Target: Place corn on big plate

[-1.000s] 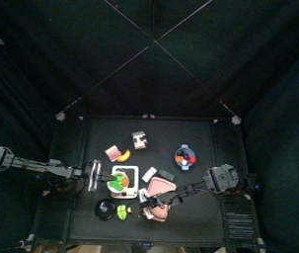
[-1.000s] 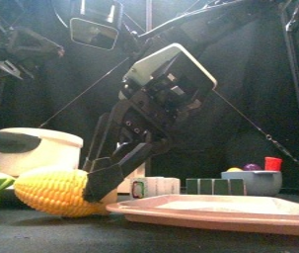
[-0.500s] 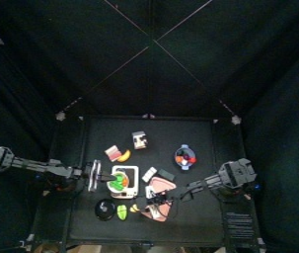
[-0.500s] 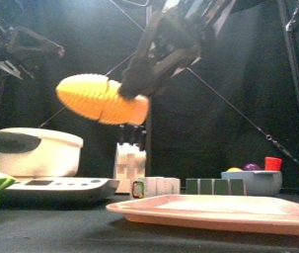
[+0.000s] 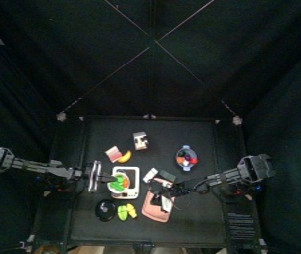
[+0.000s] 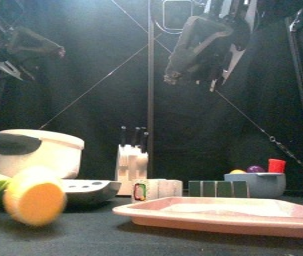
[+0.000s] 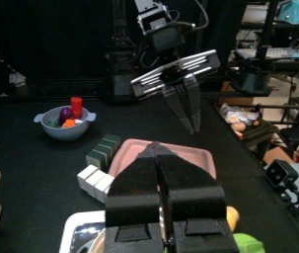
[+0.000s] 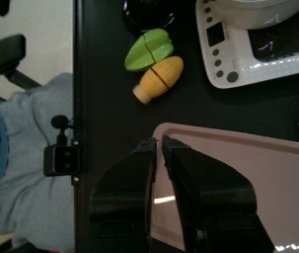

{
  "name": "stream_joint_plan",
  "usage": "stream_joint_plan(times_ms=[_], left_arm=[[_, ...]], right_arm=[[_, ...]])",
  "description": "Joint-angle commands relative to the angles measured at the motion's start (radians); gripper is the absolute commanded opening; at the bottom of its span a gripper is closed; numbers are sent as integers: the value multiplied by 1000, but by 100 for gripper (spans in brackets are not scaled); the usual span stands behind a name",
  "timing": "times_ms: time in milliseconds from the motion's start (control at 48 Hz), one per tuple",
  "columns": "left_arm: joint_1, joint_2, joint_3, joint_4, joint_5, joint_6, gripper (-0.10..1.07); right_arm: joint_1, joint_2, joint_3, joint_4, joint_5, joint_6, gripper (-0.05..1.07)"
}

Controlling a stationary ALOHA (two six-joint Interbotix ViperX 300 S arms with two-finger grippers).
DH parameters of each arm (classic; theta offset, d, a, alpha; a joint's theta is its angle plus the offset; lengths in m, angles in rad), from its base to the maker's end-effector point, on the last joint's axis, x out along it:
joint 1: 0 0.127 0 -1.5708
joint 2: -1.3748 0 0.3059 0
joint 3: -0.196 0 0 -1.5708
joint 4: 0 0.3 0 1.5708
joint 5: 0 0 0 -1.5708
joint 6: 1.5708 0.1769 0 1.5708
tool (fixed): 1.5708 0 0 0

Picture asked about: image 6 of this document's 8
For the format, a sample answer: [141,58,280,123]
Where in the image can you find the yellow toy corn cob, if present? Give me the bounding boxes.
[1,166,68,228]

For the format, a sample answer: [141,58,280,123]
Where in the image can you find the big pink rectangular plate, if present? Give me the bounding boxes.
[110,196,303,240]

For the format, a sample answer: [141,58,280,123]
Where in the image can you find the red toy cup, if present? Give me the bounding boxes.
[267,158,287,174]

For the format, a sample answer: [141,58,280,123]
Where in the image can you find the white knife block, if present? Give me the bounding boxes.
[113,143,149,197]

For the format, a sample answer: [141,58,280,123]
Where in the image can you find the purple toy ball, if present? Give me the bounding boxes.
[245,165,265,174]

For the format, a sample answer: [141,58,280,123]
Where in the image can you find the white box with coloured window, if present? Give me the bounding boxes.
[130,178,184,203]

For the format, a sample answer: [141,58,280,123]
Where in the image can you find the grey white kitchen scale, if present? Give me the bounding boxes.
[60,179,122,205]

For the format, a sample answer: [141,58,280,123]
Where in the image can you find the grey bowl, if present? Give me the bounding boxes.
[223,172,287,200]

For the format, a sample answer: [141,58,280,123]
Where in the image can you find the thin vertical frame pole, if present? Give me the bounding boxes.
[146,0,156,179]

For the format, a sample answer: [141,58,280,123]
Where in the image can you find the dark slanted frame pole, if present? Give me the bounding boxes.
[284,16,303,168]

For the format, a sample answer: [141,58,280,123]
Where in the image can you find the white pot with grey handle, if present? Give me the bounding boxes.
[0,128,85,180]

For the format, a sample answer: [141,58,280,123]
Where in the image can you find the black knife handle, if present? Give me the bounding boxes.
[132,126,141,148]
[118,125,126,148]
[140,131,150,154]

